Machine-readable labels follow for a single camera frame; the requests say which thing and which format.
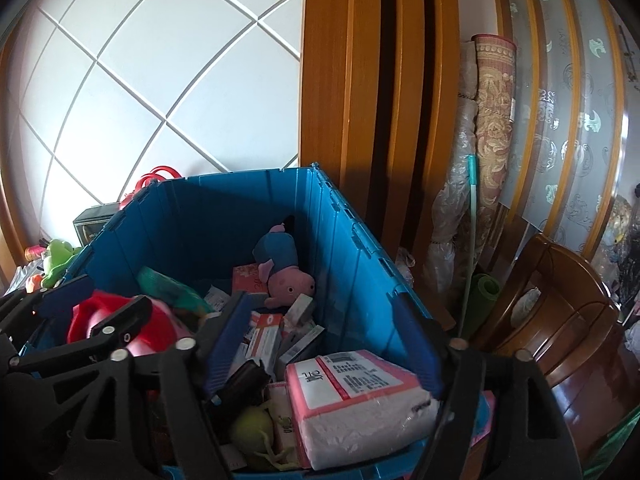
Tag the grey and white carton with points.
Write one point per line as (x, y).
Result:
(300, 347)

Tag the pig plush in blue dress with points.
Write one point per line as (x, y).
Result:
(290, 285)

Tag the pink can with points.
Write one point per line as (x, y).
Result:
(34, 250)

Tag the wooden chair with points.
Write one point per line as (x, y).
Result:
(575, 320)

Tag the green yoga mat roll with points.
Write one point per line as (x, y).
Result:
(482, 295)

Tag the plastic wrapped roll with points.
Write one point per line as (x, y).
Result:
(452, 200)

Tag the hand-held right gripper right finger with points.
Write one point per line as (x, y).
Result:
(415, 345)

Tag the wooden door frame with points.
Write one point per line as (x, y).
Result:
(7, 200)
(350, 60)

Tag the frosted glass door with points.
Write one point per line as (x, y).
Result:
(565, 110)

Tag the green plastic bag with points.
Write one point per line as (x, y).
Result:
(170, 287)

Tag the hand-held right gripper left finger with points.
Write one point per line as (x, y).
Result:
(227, 345)

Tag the green plastic sheet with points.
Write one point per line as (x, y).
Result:
(617, 440)

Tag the teal mop pole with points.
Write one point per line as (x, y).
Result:
(470, 220)

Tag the pink tissue pack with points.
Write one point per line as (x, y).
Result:
(350, 410)

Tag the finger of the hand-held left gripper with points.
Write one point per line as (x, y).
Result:
(67, 295)
(125, 317)

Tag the pink patterned box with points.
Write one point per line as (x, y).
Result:
(247, 277)

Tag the green bird plush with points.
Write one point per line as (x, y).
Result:
(57, 257)

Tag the green ball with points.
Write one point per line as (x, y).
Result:
(250, 427)

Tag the red and white carton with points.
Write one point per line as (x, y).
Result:
(265, 340)

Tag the blue plastic crate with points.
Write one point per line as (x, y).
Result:
(210, 220)

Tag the pig plush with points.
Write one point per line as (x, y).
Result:
(110, 307)
(290, 285)

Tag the black pouch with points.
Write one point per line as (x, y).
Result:
(242, 380)

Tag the rolled patterned mat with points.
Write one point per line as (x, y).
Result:
(495, 135)

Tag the black printed box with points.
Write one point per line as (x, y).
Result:
(90, 225)

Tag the red plastic carry case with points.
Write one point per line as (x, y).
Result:
(150, 180)

